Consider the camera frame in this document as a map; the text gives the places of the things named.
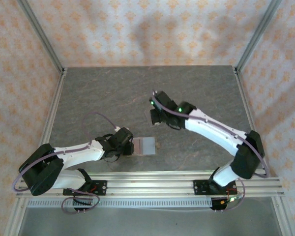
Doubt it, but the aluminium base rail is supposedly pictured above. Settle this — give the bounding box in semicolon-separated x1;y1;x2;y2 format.
16;171;285;198

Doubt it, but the grey slotted cable duct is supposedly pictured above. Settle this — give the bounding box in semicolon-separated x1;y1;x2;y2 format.
26;198;213;209

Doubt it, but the black controller bracket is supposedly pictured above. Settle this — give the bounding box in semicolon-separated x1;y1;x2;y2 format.
72;196;95;213
209;195;244;212

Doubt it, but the aluminium table side rail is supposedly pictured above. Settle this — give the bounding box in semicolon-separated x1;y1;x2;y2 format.
4;68;68;236
233;66;295;236

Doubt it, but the aluminium frame post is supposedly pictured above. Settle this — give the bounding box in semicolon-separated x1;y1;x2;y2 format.
16;0;66;74
235;0;283;74

